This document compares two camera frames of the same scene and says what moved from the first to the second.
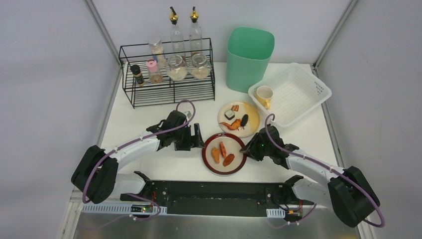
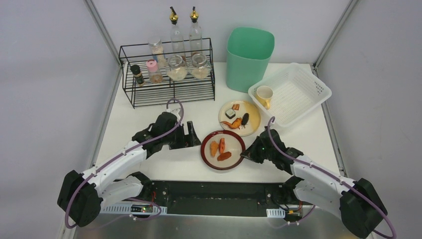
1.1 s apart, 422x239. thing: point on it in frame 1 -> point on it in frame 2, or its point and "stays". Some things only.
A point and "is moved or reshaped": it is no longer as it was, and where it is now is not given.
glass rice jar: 176,69 stays
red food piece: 223,149 is moved or reshaped
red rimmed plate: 221,154 is moved or reshaped
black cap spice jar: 136,70 stays
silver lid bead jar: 158,52 stays
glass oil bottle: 195,40 stays
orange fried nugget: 215,153 -> 214,146
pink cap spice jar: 155,75 stays
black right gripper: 252,149 stays
